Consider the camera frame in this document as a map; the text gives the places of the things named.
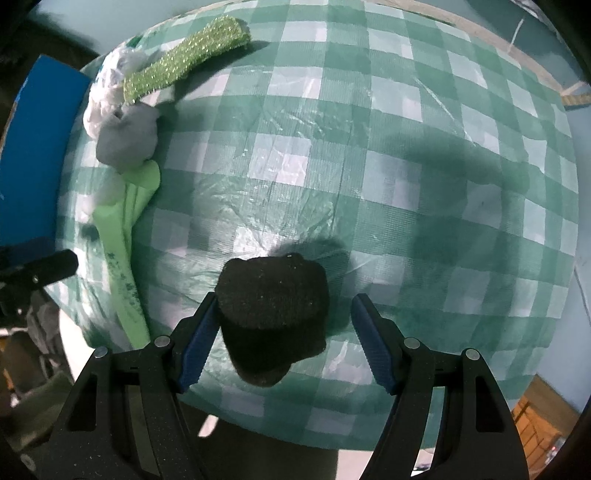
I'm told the wooden crate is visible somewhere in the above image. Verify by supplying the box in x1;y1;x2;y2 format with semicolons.
510;374;583;467

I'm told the grey sock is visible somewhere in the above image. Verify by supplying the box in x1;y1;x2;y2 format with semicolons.
95;102;160;172

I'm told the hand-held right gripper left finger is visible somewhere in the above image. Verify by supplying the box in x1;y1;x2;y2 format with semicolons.
39;292;220;480

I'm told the green white checked plastic cloth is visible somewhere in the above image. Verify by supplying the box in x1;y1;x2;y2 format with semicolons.
54;0;580;450

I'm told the light green cloth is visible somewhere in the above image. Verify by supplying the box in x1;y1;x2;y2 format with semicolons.
92;161;162;352

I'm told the grey cloth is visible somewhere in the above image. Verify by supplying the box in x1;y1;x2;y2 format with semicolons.
25;291;63;352

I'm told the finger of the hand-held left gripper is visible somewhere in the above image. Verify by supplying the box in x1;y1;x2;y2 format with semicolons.
0;249;79;289

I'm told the blue cardboard box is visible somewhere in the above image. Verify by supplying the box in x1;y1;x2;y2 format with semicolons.
0;54;93;245

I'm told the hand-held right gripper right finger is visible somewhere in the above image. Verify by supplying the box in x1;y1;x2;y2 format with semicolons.
350;293;529;480

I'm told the sparkly green sock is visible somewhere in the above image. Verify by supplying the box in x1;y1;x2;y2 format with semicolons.
123;15;252;106

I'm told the wooden ledge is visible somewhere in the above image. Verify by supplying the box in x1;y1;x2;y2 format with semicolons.
561;82;591;109

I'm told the black sock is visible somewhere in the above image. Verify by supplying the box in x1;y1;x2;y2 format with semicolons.
216;253;329;387

